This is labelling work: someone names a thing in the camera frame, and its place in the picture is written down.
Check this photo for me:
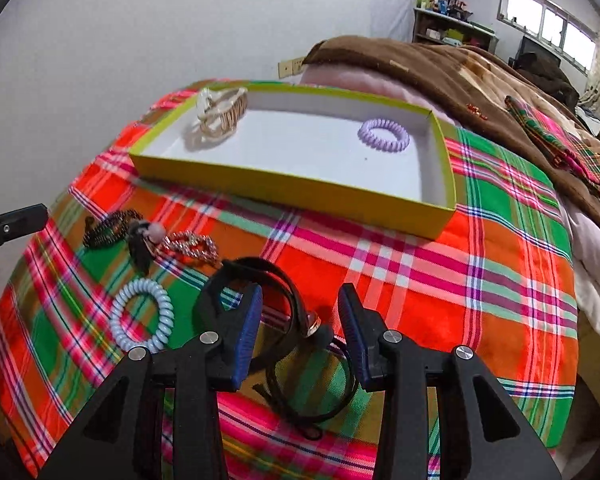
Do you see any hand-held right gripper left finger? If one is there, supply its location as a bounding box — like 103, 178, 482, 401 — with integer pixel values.
37, 259, 264, 480

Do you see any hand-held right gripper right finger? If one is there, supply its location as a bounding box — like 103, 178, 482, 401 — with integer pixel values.
337, 282, 563, 480

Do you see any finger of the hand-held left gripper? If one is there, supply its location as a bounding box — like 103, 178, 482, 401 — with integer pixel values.
0, 203, 49, 254

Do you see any thin black hair tie with bead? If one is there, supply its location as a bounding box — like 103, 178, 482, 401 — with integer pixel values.
252, 310, 360, 437

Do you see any wide black hair band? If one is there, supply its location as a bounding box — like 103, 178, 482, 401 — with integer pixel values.
225, 257, 315, 333

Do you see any light blue spiral hair tie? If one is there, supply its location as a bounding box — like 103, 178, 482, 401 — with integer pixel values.
110, 279, 174, 353

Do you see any pink rhinestone hair clip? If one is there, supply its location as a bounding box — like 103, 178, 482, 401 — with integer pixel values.
159, 231, 222, 268

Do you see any yellow-green cardboard box tray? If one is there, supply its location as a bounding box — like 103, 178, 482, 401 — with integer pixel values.
129, 84, 458, 241

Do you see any bright plaid cloth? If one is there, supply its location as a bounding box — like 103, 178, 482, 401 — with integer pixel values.
0, 77, 581, 480

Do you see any dark beaded hair clip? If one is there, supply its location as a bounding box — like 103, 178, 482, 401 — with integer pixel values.
83, 210, 144, 249

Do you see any beige hair claw clip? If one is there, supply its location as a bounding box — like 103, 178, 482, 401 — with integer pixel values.
196, 86, 250, 136

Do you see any brown fleece blanket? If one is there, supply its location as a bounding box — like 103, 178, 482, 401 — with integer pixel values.
302, 35, 600, 256

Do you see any folded plaid cloth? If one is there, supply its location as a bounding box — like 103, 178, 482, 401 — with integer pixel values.
504, 95, 600, 195

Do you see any wooden shelf unit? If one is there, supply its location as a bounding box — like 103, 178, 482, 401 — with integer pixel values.
412, 6, 497, 54

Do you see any pile of dark clothes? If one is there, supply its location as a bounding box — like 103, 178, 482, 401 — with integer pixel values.
511, 52, 581, 107

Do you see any black monitor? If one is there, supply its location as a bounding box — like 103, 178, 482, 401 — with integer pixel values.
516, 35, 562, 68

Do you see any window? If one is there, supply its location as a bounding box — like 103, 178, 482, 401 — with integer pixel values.
497, 0, 597, 77

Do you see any purple spiral hair tie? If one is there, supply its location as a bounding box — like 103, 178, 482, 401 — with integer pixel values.
358, 118, 411, 152

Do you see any wall socket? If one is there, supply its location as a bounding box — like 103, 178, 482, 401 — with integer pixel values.
278, 57, 306, 80

